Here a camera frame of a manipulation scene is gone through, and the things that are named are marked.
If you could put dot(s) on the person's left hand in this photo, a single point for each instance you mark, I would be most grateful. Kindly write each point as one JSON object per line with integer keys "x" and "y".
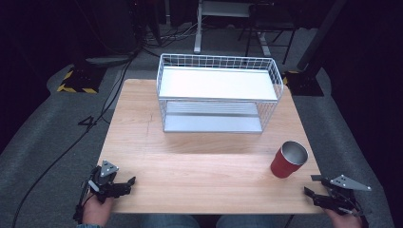
{"x": 95, "y": 210}

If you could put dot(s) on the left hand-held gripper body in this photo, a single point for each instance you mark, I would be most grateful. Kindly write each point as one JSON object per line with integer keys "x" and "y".
{"x": 106, "y": 183}

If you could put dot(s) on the black chair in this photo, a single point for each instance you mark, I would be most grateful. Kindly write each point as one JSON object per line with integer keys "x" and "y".
{"x": 269, "y": 22}

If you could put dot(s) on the red cup with metal inside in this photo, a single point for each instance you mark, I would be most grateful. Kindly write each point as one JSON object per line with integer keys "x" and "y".
{"x": 288, "y": 161}

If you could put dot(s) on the person's legs in jeans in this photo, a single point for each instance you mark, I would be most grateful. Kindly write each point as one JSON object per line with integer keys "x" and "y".
{"x": 177, "y": 221}

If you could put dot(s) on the person's right hand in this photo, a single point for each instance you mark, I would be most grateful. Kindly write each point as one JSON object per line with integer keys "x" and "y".
{"x": 343, "y": 220}

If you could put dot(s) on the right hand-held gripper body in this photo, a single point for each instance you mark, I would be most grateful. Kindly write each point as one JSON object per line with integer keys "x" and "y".
{"x": 340, "y": 194}

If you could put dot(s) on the black stand pole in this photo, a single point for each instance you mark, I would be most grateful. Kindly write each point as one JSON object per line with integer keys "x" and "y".
{"x": 320, "y": 34}

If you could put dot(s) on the black yellow striped stand base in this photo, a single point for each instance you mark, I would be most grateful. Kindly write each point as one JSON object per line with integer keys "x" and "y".
{"x": 80, "y": 80}
{"x": 304, "y": 84}

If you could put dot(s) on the white desk frame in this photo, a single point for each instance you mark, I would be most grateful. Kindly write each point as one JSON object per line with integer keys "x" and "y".
{"x": 198, "y": 28}

